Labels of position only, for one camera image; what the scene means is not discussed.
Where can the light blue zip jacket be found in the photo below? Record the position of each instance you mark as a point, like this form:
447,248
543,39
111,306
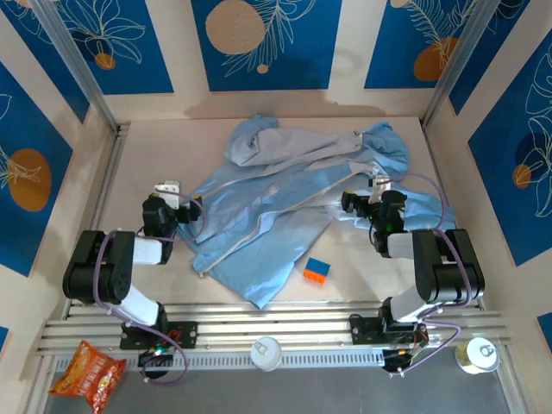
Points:
276,202

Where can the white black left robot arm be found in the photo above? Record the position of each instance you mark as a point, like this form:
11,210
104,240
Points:
151,252

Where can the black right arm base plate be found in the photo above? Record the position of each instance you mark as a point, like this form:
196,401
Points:
366,330

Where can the aluminium table side rail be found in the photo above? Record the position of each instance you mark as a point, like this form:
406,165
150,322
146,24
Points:
116,142
433,151

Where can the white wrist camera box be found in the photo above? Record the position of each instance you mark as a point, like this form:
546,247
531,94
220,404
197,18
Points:
169,194
380,183

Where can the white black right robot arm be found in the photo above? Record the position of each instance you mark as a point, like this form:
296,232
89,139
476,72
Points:
399,246

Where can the aluminium corner post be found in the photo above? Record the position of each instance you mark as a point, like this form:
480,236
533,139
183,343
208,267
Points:
82,73
457,56

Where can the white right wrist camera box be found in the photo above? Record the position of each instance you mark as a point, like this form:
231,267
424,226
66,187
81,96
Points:
380,183

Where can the orange snack bag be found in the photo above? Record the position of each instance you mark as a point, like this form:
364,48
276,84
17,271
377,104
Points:
88,375

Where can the yellow drink can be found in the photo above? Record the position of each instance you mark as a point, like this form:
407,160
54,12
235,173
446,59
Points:
476,354

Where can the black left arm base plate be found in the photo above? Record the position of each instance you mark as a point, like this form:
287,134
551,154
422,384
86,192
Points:
185,334

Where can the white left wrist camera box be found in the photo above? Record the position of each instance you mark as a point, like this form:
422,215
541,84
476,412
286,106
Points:
169,194

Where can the aluminium rail frame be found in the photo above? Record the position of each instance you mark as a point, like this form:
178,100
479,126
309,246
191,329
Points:
280,321

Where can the blue orange toy block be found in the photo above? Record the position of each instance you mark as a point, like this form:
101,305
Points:
317,271

